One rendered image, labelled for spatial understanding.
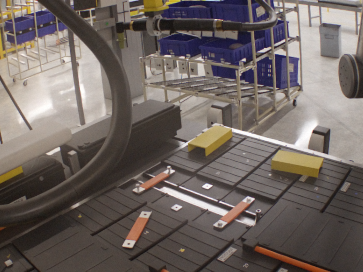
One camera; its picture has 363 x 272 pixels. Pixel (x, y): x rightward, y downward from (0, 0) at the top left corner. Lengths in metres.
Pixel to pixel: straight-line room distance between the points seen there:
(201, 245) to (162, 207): 0.21
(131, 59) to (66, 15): 4.26
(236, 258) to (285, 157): 0.43
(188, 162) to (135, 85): 3.80
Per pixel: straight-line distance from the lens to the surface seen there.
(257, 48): 3.76
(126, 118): 0.55
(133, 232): 0.95
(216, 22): 1.32
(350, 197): 1.07
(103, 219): 1.03
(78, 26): 0.65
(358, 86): 1.63
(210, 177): 1.15
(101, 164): 0.50
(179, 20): 1.38
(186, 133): 1.74
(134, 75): 4.96
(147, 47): 5.73
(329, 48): 7.13
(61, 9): 0.66
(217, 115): 1.61
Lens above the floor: 1.59
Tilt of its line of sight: 24 degrees down
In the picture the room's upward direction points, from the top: 6 degrees counter-clockwise
